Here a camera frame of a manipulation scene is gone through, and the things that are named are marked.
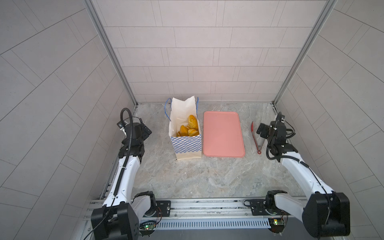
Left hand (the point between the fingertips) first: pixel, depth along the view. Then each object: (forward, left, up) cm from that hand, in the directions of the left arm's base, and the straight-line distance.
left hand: (142, 127), depth 81 cm
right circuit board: (-42, -67, -17) cm, 81 cm away
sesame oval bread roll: (+10, -27, -9) cm, 30 cm away
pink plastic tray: (+7, -46, -18) cm, 50 cm away
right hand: (+3, -69, -2) cm, 69 cm away
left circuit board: (-43, -9, -13) cm, 46 cm away
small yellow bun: (0, -27, -5) cm, 28 cm away
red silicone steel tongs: (-4, -68, -17) cm, 70 cm away
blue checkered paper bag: (-11, -24, -2) cm, 26 cm away
